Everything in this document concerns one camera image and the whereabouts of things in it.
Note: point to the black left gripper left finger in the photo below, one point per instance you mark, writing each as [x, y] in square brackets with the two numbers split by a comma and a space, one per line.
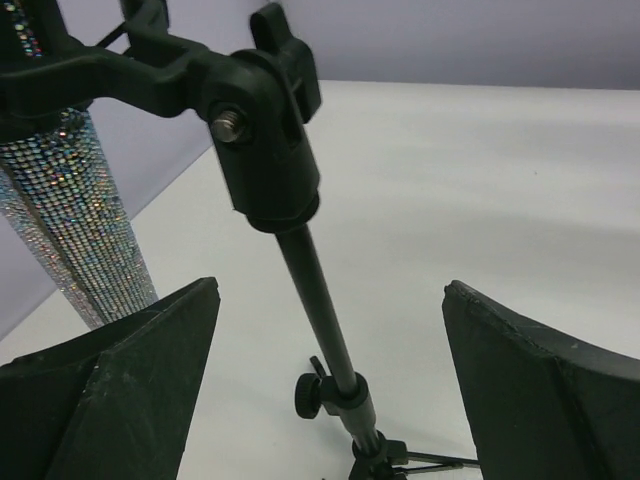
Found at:
[114, 403]

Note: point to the black tripod shock-mount stand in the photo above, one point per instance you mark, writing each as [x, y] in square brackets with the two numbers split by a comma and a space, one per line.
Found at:
[256, 104]

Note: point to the glitter rhinestone microphone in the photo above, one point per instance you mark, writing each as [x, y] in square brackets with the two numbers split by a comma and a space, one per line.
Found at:
[57, 190]

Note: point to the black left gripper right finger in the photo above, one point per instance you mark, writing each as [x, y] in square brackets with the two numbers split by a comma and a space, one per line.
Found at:
[541, 404]

